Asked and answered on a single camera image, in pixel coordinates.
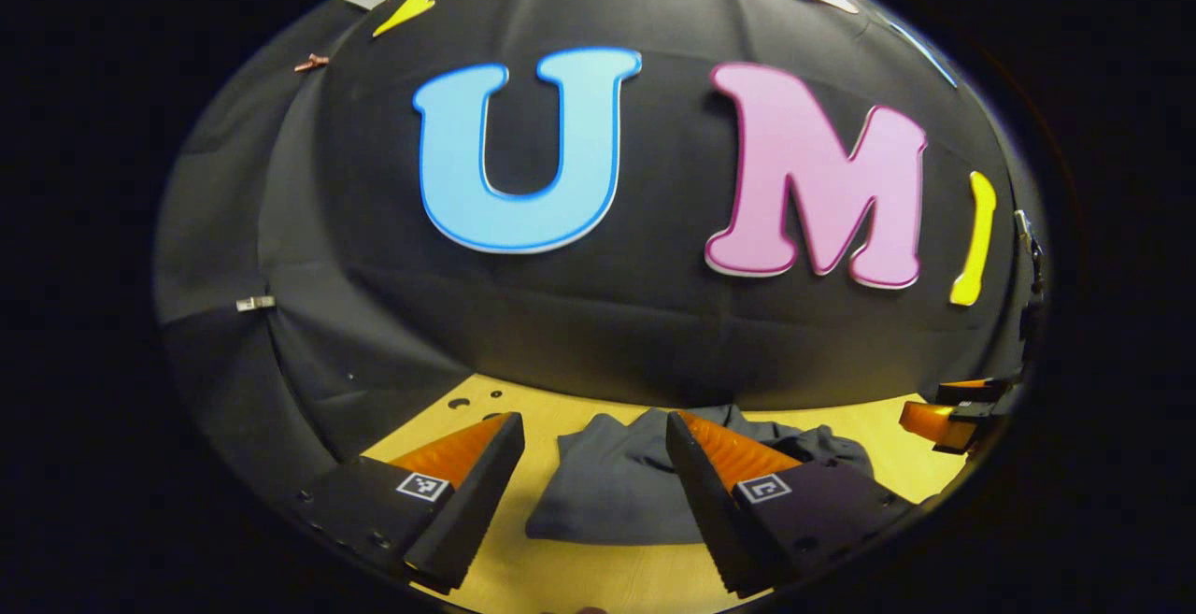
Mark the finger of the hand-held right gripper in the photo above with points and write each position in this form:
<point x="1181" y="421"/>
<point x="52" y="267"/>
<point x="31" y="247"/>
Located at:
<point x="934" y="422"/>
<point x="972" y="390"/>

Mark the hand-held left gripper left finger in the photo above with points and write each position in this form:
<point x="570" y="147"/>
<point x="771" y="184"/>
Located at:
<point x="486" y="483"/>

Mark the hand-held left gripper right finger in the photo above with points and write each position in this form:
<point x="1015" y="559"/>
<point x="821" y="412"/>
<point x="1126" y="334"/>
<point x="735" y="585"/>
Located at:
<point x="701" y="492"/>

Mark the grey collared shirt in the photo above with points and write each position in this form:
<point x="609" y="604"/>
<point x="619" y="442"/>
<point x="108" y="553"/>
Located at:
<point x="607" y="492"/>

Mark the black backdrop cloth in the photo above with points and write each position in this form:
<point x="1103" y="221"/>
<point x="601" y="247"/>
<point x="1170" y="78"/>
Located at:
<point x="579" y="315"/>

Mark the silver cloth clip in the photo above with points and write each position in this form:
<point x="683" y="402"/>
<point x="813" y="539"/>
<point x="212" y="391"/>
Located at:
<point x="255" y="303"/>

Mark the red cloth clip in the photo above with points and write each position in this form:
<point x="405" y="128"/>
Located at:
<point x="311" y="63"/>

